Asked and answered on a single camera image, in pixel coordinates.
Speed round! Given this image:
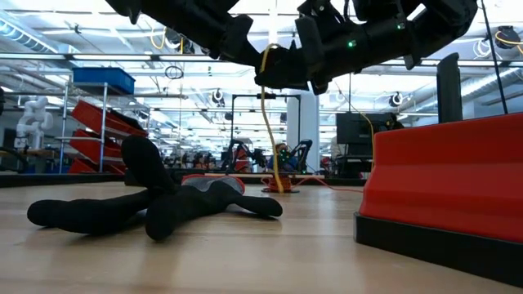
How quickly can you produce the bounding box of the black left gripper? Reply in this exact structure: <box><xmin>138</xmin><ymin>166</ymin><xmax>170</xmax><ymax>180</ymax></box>
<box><xmin>163</xmin><ymin>0</ymin><xmax>262</xmax><ymax>66</ymax></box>

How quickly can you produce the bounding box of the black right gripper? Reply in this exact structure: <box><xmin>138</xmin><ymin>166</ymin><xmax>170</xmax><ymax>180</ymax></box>
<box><xmin>255</xmin><ymin>0</ymin><xmax>371</xmax><ymax>95</ymax></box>

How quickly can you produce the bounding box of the thin yellow cord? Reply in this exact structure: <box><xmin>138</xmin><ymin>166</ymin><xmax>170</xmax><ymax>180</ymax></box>
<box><xmin>259</xmin><ymin>42</ymin><xmax>286</xmax><ymax>194</ymax></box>

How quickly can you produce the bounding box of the thin red cord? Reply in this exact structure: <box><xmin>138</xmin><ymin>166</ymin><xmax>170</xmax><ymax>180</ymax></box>
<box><xmin>261</xmin><ymin>174</ymin><xmax>364</xmax><ymax>194</ymax></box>

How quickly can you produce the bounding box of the black background robot station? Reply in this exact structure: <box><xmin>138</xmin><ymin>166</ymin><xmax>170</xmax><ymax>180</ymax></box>
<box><xmin>222</xmin><ymin>92</ymin><xmax>314</xmax><ymax>175</ymax></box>

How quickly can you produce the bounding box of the black monitor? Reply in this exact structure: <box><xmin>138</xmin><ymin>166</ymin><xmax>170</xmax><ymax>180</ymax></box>
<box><xmin>335</xmin><ymin>112</ymin><xmax>393</xmax><ymax>146</ymax></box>

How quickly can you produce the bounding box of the blue plastic bin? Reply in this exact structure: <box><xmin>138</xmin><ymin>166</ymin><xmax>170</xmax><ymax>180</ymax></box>
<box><xmin>72</xmin><ymin>67</ymin><xmax>136</xmax><ymax>96</ymax></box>

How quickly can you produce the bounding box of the metal rack with red bins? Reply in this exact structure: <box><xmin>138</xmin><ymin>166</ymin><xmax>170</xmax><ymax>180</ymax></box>
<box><xmin>56</xmin><ymin>81</ymin><xmax>150</xmax><ymax>176</ymax></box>

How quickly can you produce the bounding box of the black glove grey red cuff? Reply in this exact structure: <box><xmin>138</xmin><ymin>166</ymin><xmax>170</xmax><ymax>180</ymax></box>
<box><xmin>26</xmin><ymin>135</ymin><xmax>284</xmax><ymax>242</ymax></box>

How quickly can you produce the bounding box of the red square box grey lid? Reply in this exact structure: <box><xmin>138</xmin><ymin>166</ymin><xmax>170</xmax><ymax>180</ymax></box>
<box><xmin>353</xmin><ymin>112</ymin><xmax>523</xmax><ymax>287</ymax></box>

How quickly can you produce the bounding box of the yellow hanging cable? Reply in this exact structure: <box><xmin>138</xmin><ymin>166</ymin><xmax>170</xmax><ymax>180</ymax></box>
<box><xmin>359</xmin><ymin>112</ymin><xmax>376</xmax><ymax>172</ymax></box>

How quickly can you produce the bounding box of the black rounded upright post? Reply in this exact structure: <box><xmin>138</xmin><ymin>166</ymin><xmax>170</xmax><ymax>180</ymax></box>
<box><xmin>436</xmin><ymin>51</ymin><xmax>463</xmax><ymax>124</ymax></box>

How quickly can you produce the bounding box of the black ceiling cord reel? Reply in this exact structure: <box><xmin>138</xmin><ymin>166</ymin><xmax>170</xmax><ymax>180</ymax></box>
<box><xmin>494</xmin><ymin>24</ymin><xmax>523</xmax><ymax>56</ymax></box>

